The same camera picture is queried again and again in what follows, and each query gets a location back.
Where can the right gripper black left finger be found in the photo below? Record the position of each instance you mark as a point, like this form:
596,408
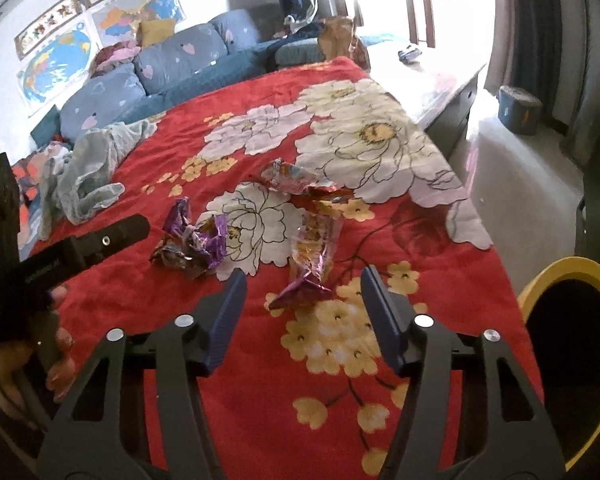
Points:
135,411

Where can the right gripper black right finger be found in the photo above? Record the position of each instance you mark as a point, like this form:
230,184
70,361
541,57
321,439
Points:
471,411

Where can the purple wrapper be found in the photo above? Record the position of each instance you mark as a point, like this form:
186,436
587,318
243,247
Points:
193,248

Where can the clear orange candy wrapper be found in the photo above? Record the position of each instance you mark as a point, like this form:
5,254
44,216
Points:
313,248

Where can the yellow rimmed black trash bin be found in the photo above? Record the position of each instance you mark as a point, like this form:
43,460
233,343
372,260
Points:
561,310

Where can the crumpled light green cloth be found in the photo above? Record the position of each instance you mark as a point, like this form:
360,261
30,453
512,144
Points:
80,184

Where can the world map poster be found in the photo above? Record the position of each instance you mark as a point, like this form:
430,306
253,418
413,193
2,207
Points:
64,58

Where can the pink clothes pile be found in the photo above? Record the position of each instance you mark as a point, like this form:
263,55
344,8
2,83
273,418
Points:
113,56

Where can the framed calligraphy picture left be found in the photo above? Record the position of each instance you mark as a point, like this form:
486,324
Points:
44,25

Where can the china map poster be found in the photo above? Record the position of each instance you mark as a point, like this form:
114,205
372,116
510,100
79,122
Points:
119,20

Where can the yellow cushion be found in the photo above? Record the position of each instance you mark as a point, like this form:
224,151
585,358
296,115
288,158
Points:
155,31

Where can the pink red snack wrapper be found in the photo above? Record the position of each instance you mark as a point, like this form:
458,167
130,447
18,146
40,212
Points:
294,180

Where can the red floral blanket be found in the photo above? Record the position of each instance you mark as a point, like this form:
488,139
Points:
302,392

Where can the blue storage box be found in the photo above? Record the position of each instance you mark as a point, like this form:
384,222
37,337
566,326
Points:
519,110

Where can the blue heart pattern sofa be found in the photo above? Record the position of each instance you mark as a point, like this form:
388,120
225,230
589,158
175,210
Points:
233,47

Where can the dark coffee table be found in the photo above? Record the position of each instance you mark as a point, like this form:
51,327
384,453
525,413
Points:
436,90

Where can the small dark toy on table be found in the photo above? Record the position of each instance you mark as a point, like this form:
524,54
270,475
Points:
409,55

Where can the dark right curtain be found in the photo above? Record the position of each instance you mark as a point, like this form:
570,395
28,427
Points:
527,52

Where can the brown paper bag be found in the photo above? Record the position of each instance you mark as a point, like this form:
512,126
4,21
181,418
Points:
338,39

